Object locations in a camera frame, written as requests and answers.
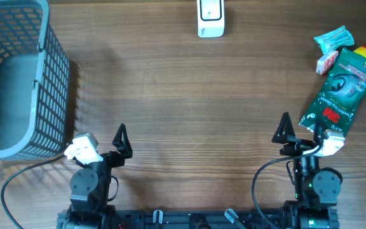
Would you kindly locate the white barcode scanner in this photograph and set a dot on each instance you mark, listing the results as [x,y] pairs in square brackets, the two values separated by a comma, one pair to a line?
[211,18]

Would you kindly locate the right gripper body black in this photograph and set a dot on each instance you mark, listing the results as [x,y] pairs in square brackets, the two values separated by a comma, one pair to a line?
[297,148]

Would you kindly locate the green 3M glove package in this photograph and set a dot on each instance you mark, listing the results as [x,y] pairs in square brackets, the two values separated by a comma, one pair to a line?
[337,101]

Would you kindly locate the light green wipes packet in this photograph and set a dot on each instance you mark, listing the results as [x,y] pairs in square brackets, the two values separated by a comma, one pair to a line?
[334,39]

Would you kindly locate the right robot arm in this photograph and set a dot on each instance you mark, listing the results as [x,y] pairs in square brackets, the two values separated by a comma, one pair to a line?
[316,188]

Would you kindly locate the grey plastic mesh basket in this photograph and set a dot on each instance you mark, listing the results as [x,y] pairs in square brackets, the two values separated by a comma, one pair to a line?
[34,83]

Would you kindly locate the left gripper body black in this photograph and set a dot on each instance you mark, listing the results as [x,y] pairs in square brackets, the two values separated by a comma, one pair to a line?
[113,159]

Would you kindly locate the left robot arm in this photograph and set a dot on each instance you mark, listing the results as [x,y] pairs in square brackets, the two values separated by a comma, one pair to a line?
[90,185]

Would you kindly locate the small red sachet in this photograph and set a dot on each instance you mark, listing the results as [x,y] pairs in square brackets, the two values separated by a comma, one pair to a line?
[325,63]

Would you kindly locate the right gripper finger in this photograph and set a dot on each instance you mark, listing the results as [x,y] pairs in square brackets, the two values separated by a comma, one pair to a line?
[285,132]
[318,130]

